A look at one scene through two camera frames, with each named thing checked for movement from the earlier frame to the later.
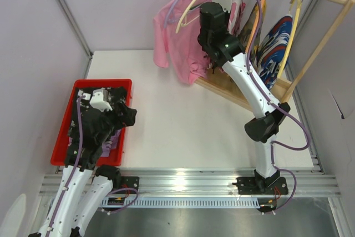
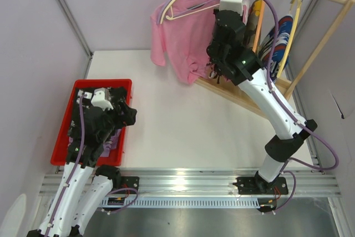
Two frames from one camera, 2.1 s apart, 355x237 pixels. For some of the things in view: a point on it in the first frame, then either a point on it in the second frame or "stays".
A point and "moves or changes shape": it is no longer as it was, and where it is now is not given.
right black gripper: (207, 35) to (222, 36)
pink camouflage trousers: (236, 15) moves or changes shape
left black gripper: (117, 98) stays
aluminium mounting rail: (202, 182) stays
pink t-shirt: (176, 25) stays
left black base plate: (130, 182) stays
